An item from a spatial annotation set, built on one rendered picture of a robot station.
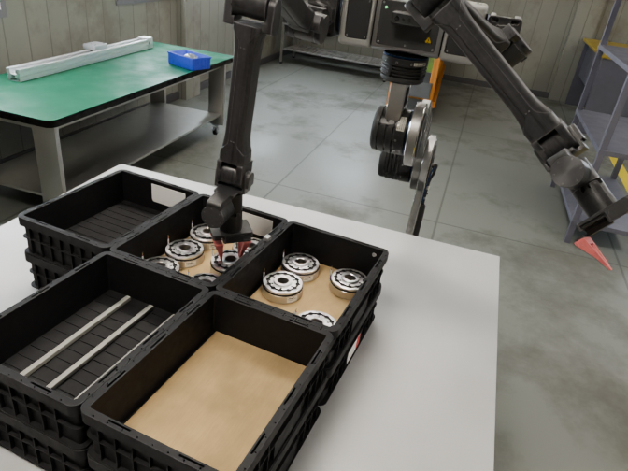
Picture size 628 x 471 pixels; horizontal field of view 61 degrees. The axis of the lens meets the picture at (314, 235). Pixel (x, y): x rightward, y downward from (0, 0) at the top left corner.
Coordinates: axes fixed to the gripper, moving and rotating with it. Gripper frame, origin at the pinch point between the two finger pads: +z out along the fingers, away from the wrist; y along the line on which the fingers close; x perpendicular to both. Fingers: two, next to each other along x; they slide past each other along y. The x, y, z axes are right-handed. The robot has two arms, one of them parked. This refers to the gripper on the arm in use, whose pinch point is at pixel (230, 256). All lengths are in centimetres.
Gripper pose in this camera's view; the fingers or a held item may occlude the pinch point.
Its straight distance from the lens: 142.0
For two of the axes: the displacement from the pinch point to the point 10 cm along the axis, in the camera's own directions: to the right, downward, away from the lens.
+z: -0.9, 8.4, 5.3
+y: 9.3, -1.2, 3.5
